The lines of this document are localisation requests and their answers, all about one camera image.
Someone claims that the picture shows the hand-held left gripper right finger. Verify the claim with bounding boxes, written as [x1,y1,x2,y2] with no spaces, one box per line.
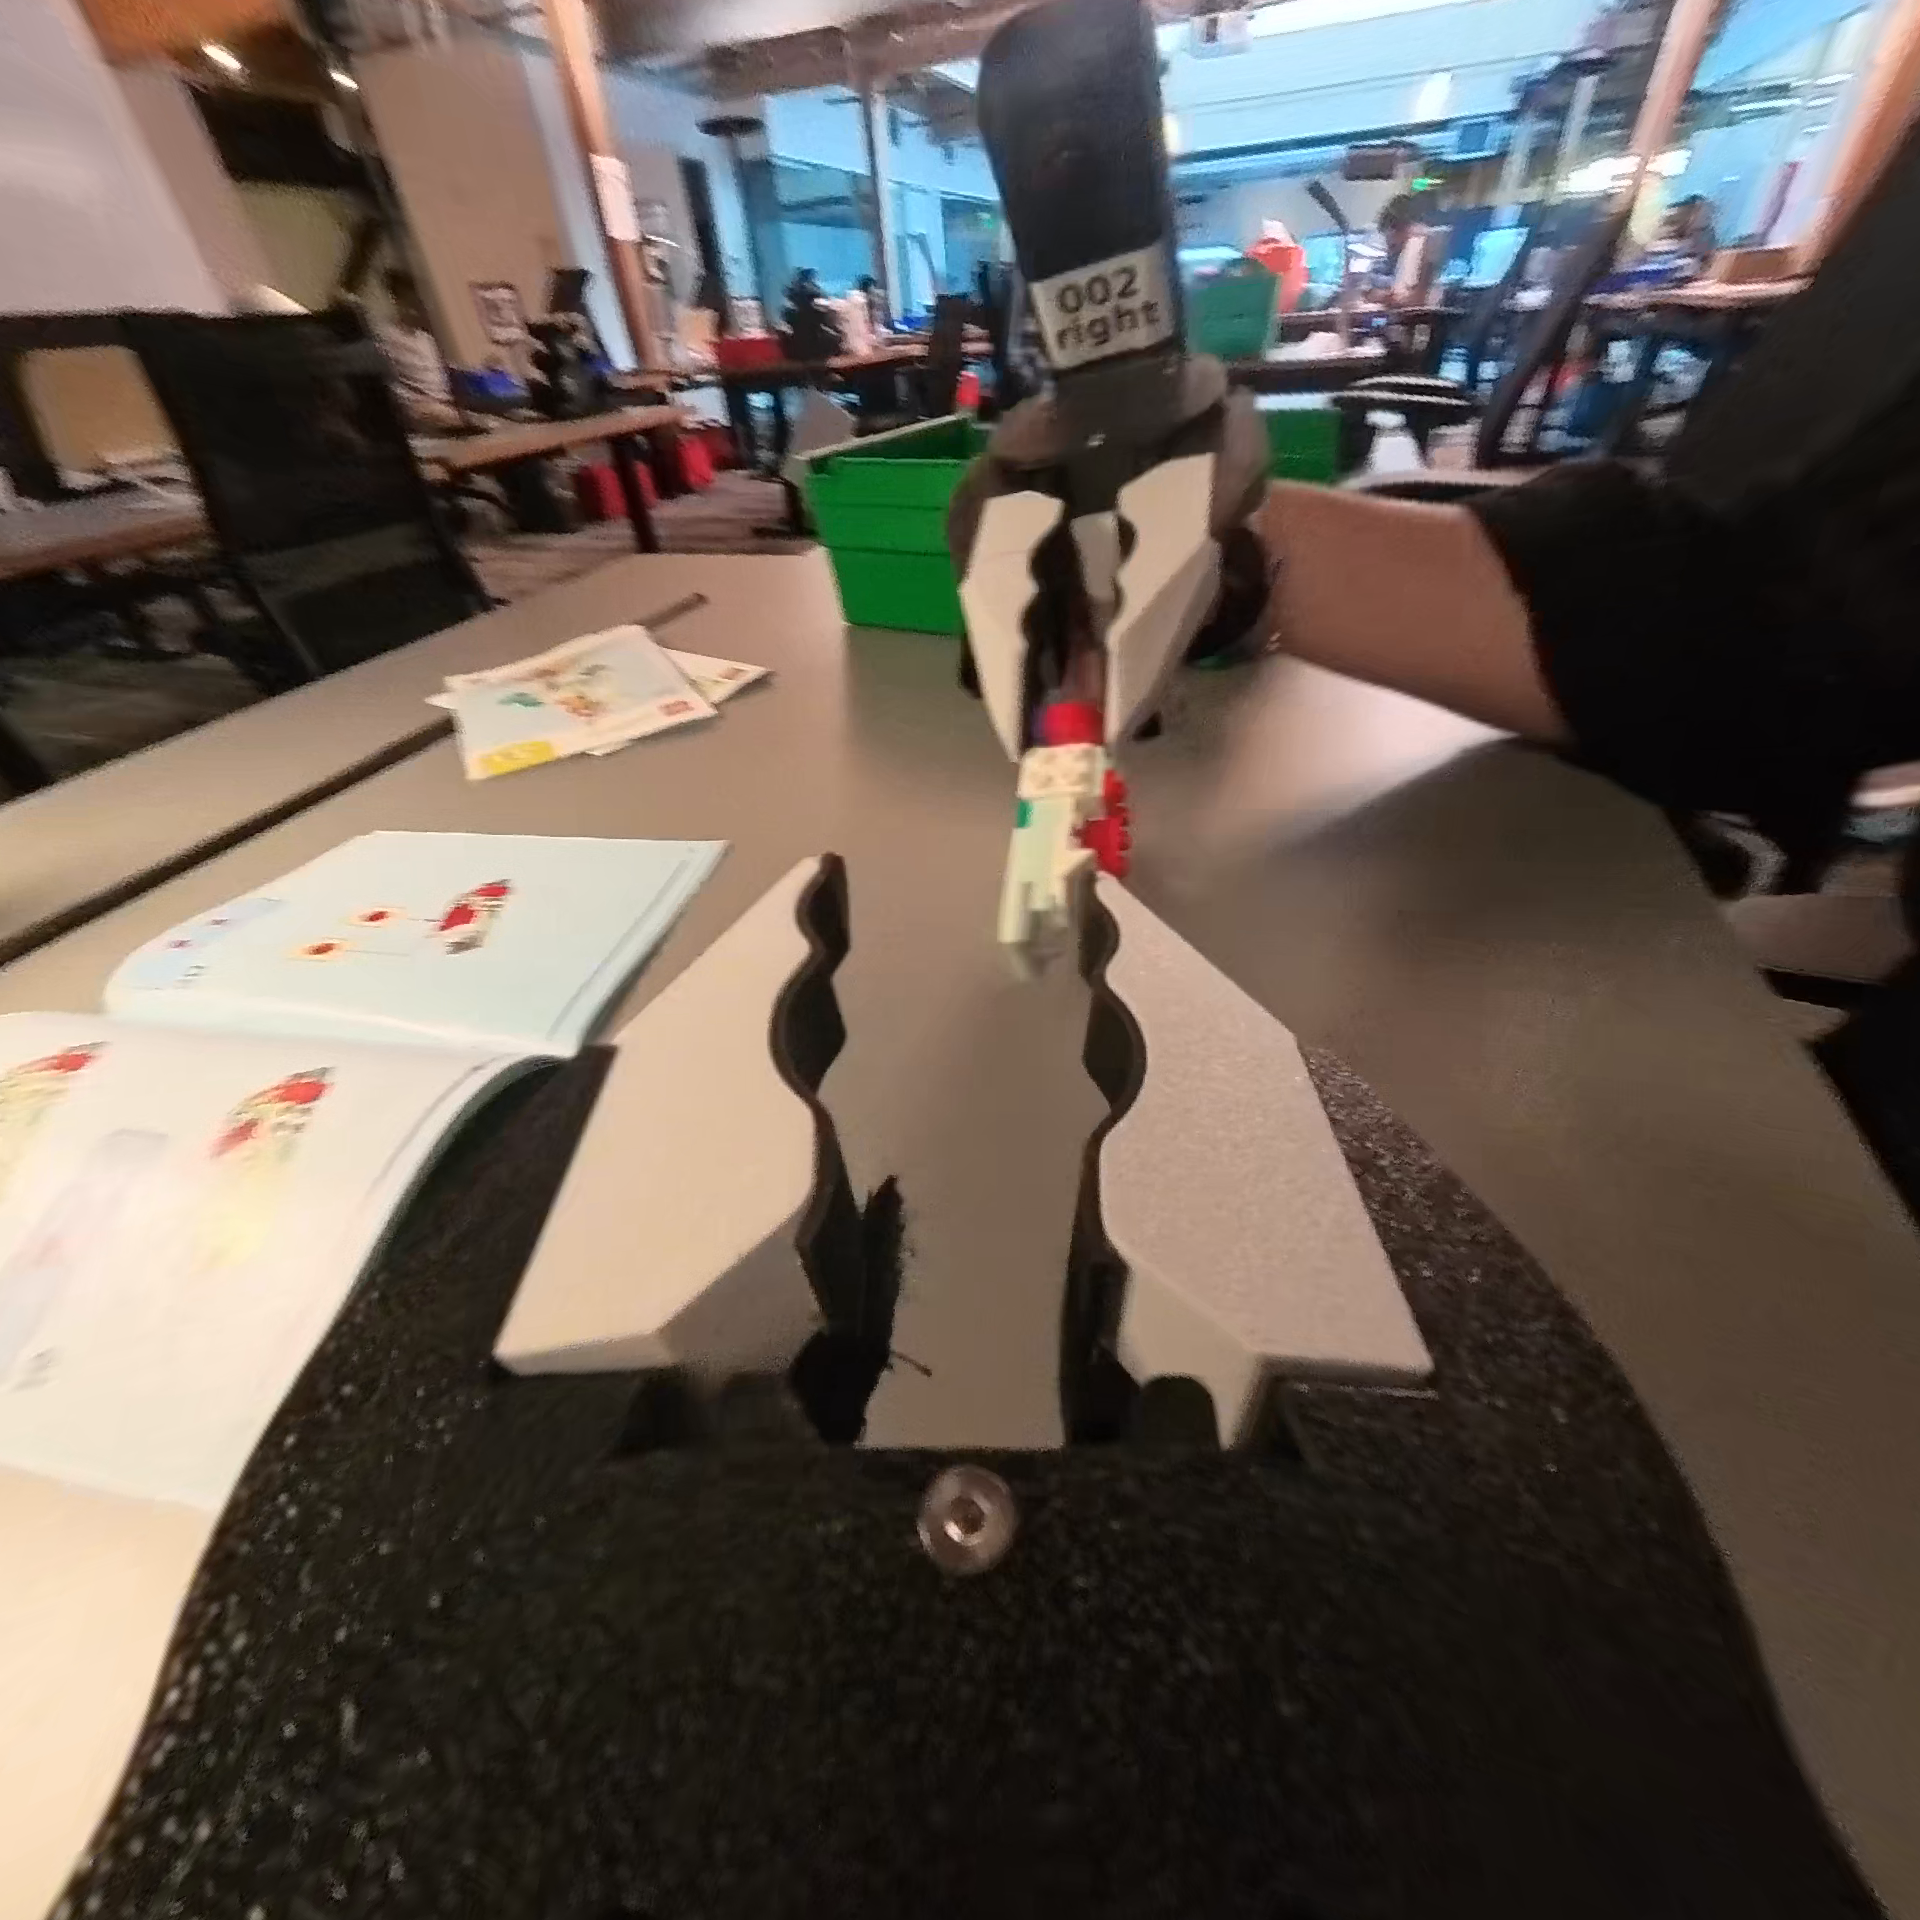
[1072,877,1435,1449]

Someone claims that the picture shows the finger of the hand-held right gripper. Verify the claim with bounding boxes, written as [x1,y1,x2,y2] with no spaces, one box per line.
[1102,448,1253,746]
[958,488,1089,768]

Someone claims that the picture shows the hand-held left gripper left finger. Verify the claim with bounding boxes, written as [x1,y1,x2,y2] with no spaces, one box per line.
[493,853,902,1374]

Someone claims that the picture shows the white red green lego model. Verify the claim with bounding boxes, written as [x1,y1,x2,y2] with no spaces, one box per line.
[998,693,1135,985]

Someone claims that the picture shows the person's right forearm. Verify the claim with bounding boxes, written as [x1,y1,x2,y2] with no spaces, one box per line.
[1373,193,1920,842]

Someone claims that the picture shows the green stacked plastic bins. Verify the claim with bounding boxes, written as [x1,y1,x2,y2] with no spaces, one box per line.
[798,401,1347,668]

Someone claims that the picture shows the small green crate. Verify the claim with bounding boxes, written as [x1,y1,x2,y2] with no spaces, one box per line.
[1185,262,1279,357]

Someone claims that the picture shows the open light blue instruction booklet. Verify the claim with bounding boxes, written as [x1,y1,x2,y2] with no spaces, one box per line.
[0,830,733,1513]

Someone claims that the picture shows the wooden desk with robot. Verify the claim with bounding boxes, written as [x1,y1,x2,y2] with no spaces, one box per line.
[407,401,694,549]

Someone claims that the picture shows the black mesh office chair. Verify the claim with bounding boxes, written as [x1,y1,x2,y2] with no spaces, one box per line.
[127,306,497,694]

